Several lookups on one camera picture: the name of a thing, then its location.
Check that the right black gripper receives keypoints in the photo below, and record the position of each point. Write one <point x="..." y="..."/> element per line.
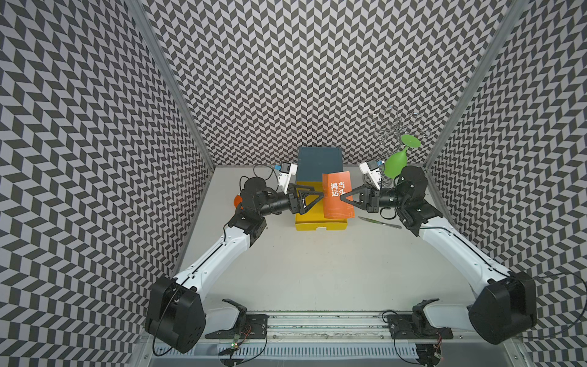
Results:
<point x="368" y="198"/>

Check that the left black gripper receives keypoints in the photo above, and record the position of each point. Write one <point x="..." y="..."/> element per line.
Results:
<point x="298" y="206"/>

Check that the orange postcard pack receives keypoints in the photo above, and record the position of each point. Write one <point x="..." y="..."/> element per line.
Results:
<point x="334" y="186"/>

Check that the teal drawer cabinet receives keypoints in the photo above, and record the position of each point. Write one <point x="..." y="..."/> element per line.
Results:
<point x="314" y="162"/>

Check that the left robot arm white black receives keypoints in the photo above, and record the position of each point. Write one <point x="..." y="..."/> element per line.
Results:
<point x="175" y="310"/>

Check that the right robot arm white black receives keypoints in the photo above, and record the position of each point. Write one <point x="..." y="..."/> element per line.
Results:
<point x="505" y="302"/>

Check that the green plastic wine glass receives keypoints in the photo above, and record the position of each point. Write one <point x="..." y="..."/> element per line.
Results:
<point x="396" y="162"/>

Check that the orange bowl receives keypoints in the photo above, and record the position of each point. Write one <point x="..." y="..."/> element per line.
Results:
<point x="238" y="200"/>

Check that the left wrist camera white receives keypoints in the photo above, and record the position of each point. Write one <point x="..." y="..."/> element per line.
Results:
<point x="285" y="171"/>

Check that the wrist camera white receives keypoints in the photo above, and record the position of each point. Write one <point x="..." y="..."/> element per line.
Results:
<point x="285" y="171"/>
<point x="372" y="173"/>

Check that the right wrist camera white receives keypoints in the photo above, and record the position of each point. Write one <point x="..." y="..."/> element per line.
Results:
<point x="372" y="173"/>

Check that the green handled knife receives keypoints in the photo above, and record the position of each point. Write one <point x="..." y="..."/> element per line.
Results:
<point x="377" y="222"/>

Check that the chrome wire glass rack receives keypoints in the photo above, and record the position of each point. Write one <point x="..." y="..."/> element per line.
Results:
<point x="390" y="126"/>

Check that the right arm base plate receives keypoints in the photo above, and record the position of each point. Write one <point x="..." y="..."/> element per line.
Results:
<point x="402" y="326"/>

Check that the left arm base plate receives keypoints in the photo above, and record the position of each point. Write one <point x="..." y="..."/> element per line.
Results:
<point x="252" y="326"/>

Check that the aluminium front rail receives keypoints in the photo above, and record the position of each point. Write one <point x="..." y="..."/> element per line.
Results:
<point x="334" y="338"/>

